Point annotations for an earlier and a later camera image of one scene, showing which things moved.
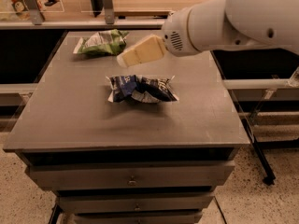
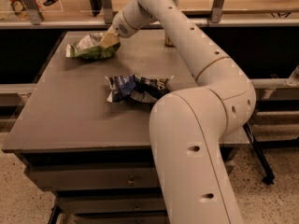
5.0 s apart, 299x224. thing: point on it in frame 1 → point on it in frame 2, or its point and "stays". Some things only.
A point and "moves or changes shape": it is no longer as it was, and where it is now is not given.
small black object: (50, 1) stays
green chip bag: (109, 42) moves or changes shape
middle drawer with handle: (135, 203) stays
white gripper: (173, 32) → (120, 24)
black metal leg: (269, 178) stays
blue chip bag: (141, 89) stays
